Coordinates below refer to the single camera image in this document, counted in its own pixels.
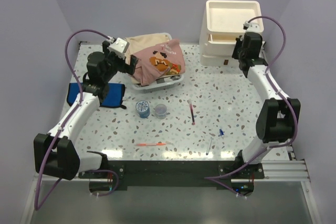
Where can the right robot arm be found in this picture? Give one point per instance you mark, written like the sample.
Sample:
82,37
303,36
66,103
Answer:
277,122

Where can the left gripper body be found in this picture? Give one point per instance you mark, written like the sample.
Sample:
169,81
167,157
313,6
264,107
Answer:
114,65

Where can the blue binder clip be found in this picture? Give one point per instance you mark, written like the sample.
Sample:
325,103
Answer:
221,133

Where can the blue cloth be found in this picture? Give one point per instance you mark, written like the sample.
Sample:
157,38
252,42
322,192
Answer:
113,100

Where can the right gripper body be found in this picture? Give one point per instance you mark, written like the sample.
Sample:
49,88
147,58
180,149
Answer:
238,52

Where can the white slim pen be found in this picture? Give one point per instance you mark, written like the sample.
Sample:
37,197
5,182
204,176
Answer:
209,146

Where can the pink printed t-shirt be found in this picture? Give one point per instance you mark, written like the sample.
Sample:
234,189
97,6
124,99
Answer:
162,59

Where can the aluminium rail frame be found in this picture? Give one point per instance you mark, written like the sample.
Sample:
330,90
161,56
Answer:
222,98

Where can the white drawer cabinet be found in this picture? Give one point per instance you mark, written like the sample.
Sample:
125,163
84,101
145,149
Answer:
222,23

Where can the clear plastic cup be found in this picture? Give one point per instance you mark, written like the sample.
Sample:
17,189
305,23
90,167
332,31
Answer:
160,111

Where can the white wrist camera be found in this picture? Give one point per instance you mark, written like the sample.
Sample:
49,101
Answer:
118,44
252,27

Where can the blue round tin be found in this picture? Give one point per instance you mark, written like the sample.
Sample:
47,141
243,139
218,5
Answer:
143,109

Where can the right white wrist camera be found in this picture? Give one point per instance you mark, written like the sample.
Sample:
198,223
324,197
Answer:
252,27

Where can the orange pen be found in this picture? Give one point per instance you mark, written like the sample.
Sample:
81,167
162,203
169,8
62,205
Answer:
150,144

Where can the white laundry basket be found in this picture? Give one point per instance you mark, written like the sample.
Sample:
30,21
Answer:
161,83

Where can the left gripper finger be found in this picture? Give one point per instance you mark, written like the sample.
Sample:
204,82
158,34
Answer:
117,54
131,64

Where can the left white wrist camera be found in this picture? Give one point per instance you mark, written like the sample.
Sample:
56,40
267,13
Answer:
118,44

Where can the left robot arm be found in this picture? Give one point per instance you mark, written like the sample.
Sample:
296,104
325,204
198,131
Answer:
55,153

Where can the magenta pen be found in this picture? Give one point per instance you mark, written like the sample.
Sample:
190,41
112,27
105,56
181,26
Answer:
191,110

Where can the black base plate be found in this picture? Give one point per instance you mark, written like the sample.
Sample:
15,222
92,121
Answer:
172,173

